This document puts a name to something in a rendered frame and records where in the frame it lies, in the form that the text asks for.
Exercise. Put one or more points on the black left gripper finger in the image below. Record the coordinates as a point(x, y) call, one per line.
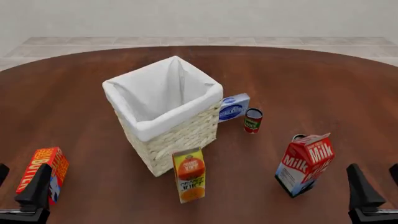
point(3, 172)
point(36, 189)

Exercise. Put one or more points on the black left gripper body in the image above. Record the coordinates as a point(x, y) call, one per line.
point(21, 217)

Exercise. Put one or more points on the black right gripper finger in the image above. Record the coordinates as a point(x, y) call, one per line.
point(362, 191)
point(395, 171)

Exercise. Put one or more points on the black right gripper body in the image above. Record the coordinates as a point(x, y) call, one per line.
point(376, 217)

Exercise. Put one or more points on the wicker basket with white liner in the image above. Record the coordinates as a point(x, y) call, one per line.
point(174, 140)

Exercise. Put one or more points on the orange juice carton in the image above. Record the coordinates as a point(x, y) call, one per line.
point(189, 177)

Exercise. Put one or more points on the red and orange butter box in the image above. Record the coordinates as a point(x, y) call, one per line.
point(46, 161)

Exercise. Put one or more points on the red and white milk carton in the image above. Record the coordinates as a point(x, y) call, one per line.
point(298, 165)

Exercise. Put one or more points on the grey-topped tin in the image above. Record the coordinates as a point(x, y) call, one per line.
point(298, 136)

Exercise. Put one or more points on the red tomato sauce tin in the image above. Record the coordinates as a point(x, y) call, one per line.
point(253, 122)

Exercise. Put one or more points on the blue and white cream cheese box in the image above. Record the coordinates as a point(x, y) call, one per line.
point(233, 109)

